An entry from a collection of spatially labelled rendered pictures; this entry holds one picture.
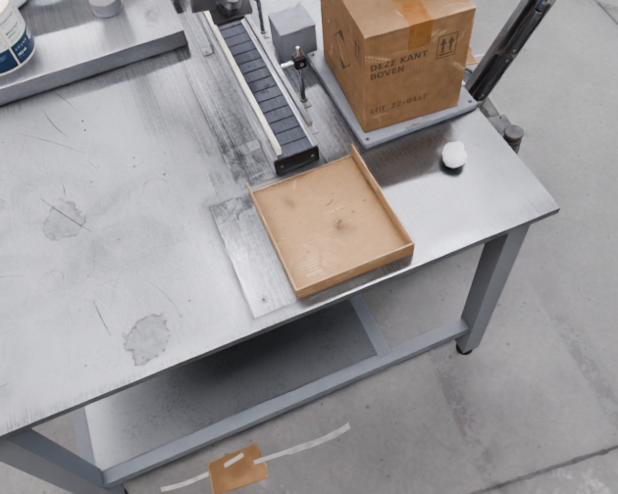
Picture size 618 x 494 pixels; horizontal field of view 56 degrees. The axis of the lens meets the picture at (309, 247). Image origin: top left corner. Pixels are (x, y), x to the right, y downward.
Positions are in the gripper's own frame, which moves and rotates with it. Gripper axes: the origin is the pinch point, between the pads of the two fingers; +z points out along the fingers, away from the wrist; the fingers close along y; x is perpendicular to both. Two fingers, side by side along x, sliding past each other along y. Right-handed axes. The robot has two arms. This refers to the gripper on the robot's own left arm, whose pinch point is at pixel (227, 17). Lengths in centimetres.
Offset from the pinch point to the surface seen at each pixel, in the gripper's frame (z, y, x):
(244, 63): -3.2, 0.3, 13.0
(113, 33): 15.3, 28.9, -8.7
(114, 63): 12.8, 31.4, -0.7
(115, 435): 14, 69, 96
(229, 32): 5.4, 0.1, 2.6
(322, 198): -29, -2, 51
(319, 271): -39, 6, 64
